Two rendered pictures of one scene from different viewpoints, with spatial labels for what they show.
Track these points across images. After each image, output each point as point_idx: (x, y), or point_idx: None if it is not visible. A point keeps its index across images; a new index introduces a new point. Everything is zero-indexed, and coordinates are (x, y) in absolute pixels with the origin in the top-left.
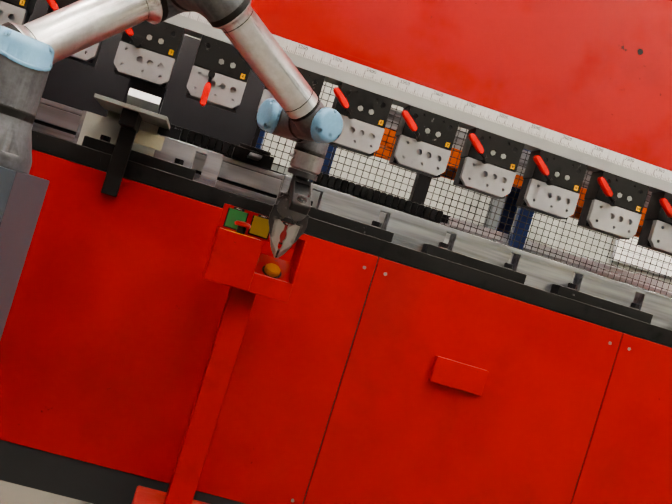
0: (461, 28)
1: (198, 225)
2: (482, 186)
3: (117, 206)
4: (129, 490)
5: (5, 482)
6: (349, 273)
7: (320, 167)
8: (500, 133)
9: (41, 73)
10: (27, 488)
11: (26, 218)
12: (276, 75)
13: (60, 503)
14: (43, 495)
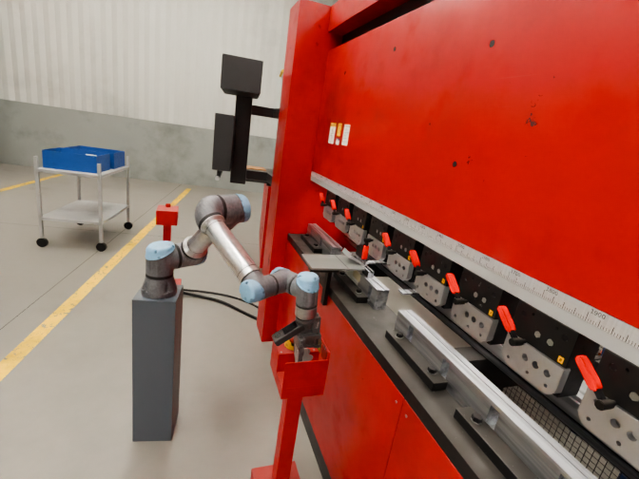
0: (510, 187)
1: (342, 331)
2: (521, 371)
3: (326, 310)
4: (321, 463)
5: (301, 424)
6: (389, 401)
7: (303, 316)
8: (547, 312)
9: (152, 260)
10: (303, 431)
11: (160, 316)
12: (223, 258)
13: (300, 447)
14: (302, 439)
